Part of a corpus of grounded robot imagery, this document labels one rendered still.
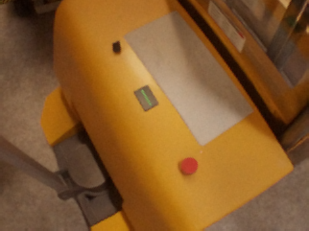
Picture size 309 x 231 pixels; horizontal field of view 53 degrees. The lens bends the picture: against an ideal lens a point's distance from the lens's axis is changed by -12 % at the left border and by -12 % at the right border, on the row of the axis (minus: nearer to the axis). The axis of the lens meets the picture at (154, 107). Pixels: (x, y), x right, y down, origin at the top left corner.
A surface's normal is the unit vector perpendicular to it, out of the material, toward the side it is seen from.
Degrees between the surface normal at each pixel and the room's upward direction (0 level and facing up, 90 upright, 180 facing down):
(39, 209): 0
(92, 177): 0
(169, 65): 0
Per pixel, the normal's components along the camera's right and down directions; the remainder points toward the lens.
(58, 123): -0.33, -0.18
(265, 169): -0.01, -0.37
